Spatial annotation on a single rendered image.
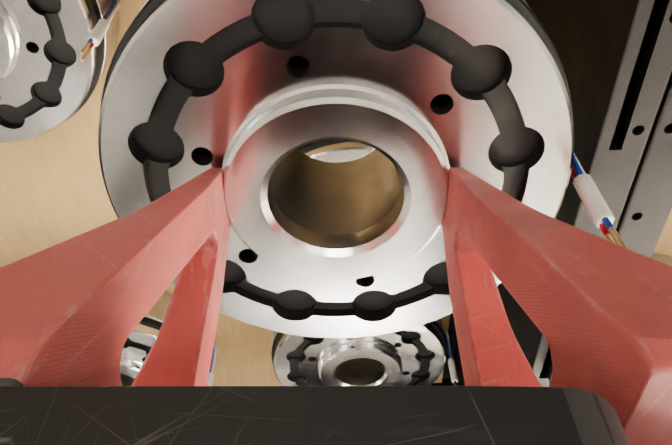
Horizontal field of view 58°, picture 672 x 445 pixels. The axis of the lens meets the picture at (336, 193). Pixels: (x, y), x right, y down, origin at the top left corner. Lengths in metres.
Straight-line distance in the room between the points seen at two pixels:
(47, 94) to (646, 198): 0.22
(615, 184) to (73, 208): 0.26
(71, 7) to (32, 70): 0.03
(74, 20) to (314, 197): 0.12
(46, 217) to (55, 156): 0.04
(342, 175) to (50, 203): 0.21
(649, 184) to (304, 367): 0.23
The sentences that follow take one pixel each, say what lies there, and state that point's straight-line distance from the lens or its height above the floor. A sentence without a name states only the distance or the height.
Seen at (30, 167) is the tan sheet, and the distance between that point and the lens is 0.33.
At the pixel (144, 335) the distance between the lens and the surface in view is 0.36.
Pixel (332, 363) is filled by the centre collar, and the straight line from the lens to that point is 0.36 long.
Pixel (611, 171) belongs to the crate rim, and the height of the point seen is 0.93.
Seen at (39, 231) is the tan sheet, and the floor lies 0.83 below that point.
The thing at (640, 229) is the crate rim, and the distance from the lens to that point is 0.22.
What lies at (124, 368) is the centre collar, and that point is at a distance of 0.37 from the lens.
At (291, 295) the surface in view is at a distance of 0.16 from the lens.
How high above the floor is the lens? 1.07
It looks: 50 degrees down
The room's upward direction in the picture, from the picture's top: 177 degrees clockwise
